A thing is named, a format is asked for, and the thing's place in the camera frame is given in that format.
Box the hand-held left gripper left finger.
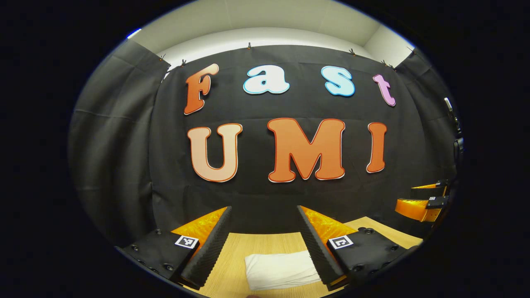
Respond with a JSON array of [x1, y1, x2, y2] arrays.
[[118, 206, 232, 290]]

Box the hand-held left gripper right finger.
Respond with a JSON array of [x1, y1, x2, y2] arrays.
[[297, 205, 423, 291]]

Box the white jeans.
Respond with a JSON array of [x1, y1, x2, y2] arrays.
[[244, 250, 323, 291]]

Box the black backdrop cloth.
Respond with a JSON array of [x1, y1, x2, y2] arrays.
[[148, 45, 427, 236]]

